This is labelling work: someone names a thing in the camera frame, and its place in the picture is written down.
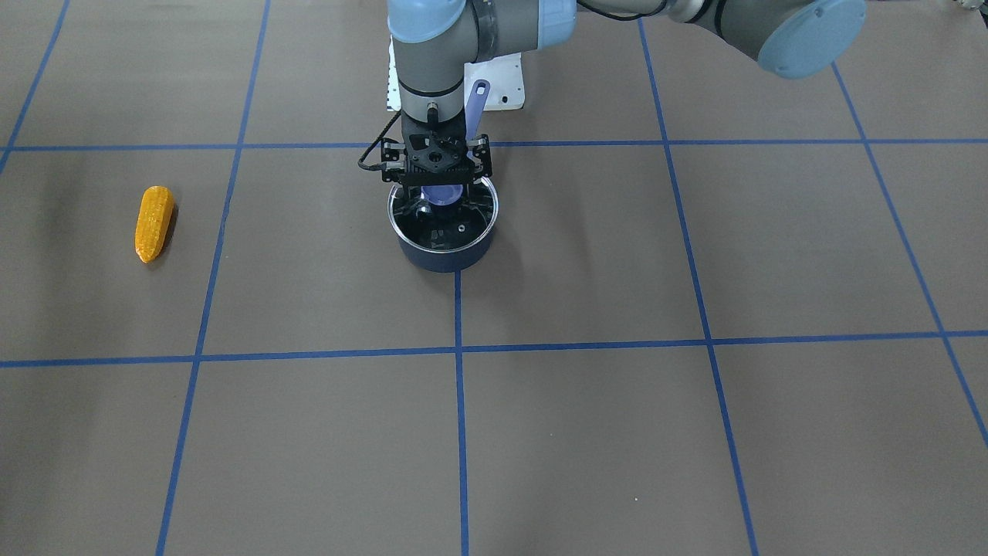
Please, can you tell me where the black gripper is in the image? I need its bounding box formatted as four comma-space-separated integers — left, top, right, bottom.
381, 133, 491, 188

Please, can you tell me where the glass pot lid blue knob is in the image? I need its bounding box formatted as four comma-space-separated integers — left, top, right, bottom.
386, 178, 499, 256

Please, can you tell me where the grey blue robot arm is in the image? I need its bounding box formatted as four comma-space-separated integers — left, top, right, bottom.
370, 1, 867, 187

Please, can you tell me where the dark blue pot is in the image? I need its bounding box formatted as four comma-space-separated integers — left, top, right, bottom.
388, 80, 499, 273

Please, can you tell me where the yellow corn cob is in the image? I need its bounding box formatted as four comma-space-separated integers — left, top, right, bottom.
134, 185, 175, 264

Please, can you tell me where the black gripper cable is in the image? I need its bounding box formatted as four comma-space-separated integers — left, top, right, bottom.
357, 112, 404, 172

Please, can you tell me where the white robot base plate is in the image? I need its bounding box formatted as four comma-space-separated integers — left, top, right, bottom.
386, 41, 526, 112

